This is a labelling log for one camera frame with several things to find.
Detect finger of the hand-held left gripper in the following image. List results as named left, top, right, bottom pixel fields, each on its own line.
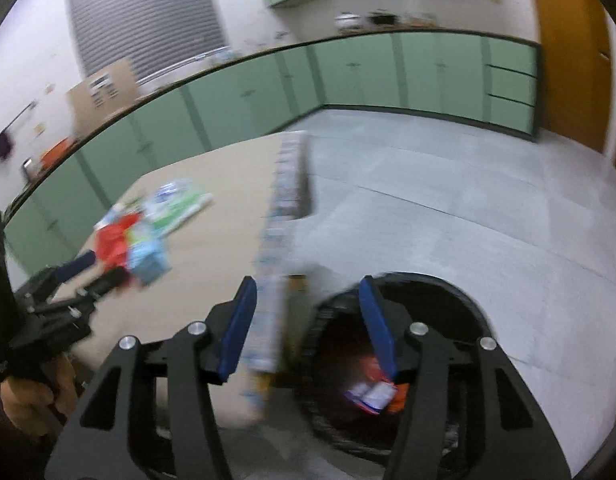
left=15, top=251, right=97, bottom=311
left=38, top=266, right=134, bottom=321

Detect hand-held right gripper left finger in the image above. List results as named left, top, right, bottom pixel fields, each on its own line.
left=45, top=275, right=259, bottom=480

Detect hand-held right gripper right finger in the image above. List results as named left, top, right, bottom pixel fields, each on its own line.
left=358, top=275, right=571, bottom=480

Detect red snack packet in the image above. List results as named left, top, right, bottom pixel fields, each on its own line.
left=95, top=214, right=141, bottom=267

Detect purple white wrapper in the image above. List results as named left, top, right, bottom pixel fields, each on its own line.
left=344, top=377, right=396, bottom=416

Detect black lined trash bin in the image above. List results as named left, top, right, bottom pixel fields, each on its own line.
left=300, top=271, right=491, bottom=467

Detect person's left hand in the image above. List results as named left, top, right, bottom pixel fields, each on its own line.
left=0, top=352, right=79, bottom=437

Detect teal box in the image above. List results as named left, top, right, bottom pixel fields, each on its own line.
left=126, top=227, right=171, bottom=287

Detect wooden table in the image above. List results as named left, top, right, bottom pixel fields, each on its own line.
left=285, top=274, right=311, bottom=361

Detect green white tissue packet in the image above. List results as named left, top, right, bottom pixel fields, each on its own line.
left=142, top=178, right=213, bottom=237

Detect orange container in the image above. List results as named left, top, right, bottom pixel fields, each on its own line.
left=40, top=140, right=71, bottom=169

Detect table with beige cloth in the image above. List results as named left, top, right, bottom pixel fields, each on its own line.
left=52, top=130, right=319, bottom=426

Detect beige board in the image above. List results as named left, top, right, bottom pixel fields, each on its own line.
left=66, top=58, right=141, bottom=136

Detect green base cabinets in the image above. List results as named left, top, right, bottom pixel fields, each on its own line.
left=2, top=30, right=541, bottom=281

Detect grey window blind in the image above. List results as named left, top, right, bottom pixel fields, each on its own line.
left=65, top=0, right=229, bottom=77

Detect wooden door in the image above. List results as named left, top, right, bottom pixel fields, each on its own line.
left=525, top=0, right=614, bottom=153

